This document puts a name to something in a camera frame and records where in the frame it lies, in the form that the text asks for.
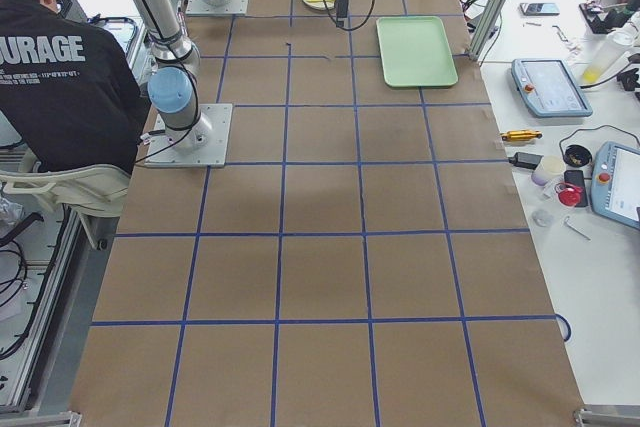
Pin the aluminium frame post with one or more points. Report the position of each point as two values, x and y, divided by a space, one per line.
492 2

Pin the gold metal cylinder tool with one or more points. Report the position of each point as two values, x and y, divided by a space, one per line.
525 135

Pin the red round cap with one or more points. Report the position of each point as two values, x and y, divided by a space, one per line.
568 194

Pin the near blue teach pendant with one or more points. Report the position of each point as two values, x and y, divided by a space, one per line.
614 187

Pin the person in black hoodie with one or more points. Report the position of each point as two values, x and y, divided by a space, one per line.
67 89

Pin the light green tray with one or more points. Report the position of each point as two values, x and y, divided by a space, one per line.
415 52

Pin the white round container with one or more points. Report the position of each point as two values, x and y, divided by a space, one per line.
549 168

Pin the clear bottle yellow liquid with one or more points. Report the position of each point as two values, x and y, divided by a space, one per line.
614 46

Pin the smartphone on desk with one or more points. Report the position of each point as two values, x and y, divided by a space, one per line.
539 9

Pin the blue teach pendant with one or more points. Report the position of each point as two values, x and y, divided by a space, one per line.
548 88
614 187

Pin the black power adapter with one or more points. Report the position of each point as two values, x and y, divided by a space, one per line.
525 160

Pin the white office chair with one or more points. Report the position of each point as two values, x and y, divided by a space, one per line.
96 191

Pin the far blue teach pendant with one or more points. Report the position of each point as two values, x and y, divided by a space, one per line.
548 88

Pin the allen key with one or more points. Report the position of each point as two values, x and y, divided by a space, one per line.
568 224

